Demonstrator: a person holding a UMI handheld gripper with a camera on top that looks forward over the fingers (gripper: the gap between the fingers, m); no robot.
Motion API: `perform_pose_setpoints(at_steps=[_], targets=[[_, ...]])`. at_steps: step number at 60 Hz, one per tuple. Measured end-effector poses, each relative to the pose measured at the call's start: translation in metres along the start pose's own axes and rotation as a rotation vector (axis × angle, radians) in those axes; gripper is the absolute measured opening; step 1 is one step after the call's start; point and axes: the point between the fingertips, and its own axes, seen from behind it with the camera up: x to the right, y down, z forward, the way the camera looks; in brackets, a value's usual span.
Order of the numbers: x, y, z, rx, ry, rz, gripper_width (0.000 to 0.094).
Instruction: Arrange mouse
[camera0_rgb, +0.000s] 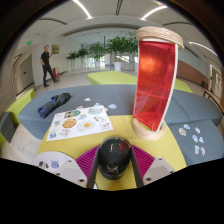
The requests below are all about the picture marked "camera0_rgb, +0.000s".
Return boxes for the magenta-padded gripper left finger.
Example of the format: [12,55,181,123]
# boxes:
[53,146,100,189]

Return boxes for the ceiling light strips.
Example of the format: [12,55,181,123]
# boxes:
[72,0,219,58]

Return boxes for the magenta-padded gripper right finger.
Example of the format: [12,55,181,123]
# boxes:
[129,145,176,188]

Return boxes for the white sticker sheet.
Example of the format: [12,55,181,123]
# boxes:
[45,104,114,142]

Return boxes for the dark blue folded umbrella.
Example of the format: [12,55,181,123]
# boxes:
[37,92,72,120]

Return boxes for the wooden bench with black frame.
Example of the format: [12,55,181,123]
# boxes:
[202,88,224,111]

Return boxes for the green seat block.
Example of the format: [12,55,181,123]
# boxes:
[0,88,36,148]

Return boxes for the red panel wooden stand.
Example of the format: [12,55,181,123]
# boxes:
[131,26,185,141]

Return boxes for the white round printed mouse pad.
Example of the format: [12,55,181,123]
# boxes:
[31,150,73,174]

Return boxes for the green bench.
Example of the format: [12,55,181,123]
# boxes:
[87,70,139,86]
[173,78,194,94]

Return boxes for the black computer mouse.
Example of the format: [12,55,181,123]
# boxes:
[97,136,132,181]

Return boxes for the long grey bench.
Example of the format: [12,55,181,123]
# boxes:
[17,84,141,140]

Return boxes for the person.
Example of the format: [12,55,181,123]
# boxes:
[40,44,58,88]

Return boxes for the group of potted plants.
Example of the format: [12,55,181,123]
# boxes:
[65,31,141,73]

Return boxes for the dark grey seat block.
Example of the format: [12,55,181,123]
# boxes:
[0,111,17,144]

